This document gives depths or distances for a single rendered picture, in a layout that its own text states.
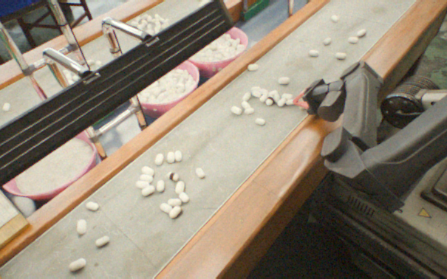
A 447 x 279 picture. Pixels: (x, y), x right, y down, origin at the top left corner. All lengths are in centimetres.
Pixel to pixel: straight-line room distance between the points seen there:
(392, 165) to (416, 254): 84
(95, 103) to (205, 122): 46
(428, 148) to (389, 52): 88
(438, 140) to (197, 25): 54
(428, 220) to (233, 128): 67
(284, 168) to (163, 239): 35
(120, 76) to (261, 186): 43
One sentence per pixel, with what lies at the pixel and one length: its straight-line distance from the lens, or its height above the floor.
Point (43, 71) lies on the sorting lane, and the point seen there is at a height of 74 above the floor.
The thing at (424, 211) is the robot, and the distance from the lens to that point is 127.
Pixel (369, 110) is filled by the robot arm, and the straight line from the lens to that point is 71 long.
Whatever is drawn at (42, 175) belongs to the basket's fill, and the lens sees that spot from 110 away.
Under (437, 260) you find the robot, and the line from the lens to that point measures 130.
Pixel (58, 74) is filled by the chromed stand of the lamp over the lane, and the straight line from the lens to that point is 83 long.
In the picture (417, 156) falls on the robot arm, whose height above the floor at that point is 112.
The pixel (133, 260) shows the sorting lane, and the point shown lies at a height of 74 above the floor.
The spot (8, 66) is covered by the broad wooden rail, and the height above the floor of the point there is 76.
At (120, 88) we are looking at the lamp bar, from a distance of 69.
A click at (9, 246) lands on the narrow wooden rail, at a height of 76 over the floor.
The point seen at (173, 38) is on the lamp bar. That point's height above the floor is 109.
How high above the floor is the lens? 147
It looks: 47 degrees down
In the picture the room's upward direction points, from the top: 7 degrees counter-clockwise
